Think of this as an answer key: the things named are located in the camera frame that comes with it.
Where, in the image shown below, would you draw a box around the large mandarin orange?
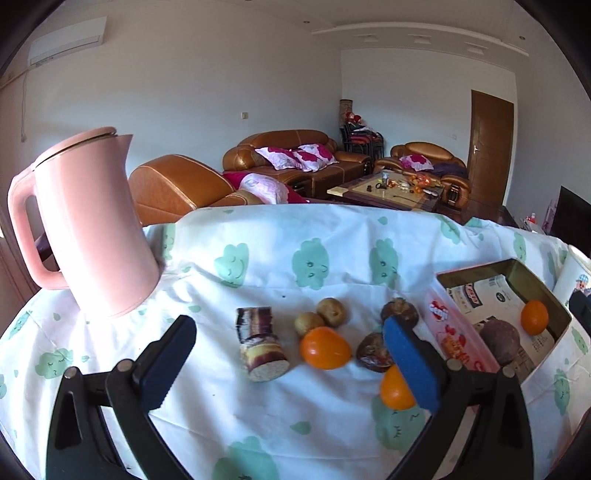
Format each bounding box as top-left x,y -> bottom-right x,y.
520,300 -> 549,336

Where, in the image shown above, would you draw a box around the purple beetroot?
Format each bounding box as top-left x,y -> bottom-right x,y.
480,318 -> 520,366

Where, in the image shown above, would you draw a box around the orange kumquat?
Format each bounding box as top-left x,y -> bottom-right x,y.
300,327 -> 353,370
380,365 -> 417,410

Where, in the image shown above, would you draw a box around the dark water chestnut front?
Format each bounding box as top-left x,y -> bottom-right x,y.
356,332 -> 394,373

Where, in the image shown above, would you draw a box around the dark water chestnut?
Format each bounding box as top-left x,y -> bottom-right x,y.
356,332 -> 394,373
380,297 -> 420,328

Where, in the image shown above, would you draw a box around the dark water chestnut back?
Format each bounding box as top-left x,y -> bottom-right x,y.
380,297 -> 420,328

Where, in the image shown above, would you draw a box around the purple sugarcane piece front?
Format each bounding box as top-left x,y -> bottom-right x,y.
240,335 -> 290,382

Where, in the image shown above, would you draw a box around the white cartoon pig cup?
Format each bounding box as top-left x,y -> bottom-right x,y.
553,245 -> 591,307

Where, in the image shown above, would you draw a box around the black television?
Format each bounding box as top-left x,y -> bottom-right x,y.
550,186 -> 591,256

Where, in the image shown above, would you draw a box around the pink metal tin box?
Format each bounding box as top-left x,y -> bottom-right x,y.
419,259 -> 572,382

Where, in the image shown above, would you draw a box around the printed paper in tin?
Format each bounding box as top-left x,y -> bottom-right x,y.
447,275 -> 555,377

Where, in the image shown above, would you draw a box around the brown leather far armchair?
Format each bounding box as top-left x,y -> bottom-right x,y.
374,141 -> 471,210

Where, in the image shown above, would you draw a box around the brown leather armchair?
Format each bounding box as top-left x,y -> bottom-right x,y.
374,141 -> 471,210
128,154 -> 263,226

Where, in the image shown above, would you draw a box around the wooden coffee table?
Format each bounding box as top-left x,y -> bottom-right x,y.
327,170 -> 444,212

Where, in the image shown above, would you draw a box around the white cloud-print tablecloth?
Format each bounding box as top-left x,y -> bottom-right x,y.
1,204 -> 567,479

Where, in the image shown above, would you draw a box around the brown wooden door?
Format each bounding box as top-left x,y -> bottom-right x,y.
468,90 -> 514,207

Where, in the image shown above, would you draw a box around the pink pillow on armchair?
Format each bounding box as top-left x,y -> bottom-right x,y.
400,154 -> 434,172

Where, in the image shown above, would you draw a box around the pink electric kettle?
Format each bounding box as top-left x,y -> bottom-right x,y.
7,127 -> 160,316

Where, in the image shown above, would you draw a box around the brown leather near armchair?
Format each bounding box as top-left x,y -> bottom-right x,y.
128,154 -> 263,226

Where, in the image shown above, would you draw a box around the stacked chairs with clothes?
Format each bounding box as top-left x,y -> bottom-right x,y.
341,111 -> 385,159

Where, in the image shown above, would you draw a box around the pink floral pillow right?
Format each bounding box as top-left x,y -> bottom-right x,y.
293,144 -> 338,173

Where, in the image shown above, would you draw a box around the pink floral pillow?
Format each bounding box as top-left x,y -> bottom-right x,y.
293,144 -> 338,173
254,147 -> 303,171

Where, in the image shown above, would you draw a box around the pale pink cushion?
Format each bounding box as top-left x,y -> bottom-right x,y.
239,173 -> 290,204

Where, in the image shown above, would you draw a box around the pink floral pillow left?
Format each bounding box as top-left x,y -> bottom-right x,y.
254,147 -> 303,171

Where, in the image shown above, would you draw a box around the brown leather long sofa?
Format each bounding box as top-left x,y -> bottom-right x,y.
222,129 -> 373,199

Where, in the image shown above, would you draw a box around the white wall air conditioner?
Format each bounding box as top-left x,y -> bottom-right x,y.
28,17 -> 107,67

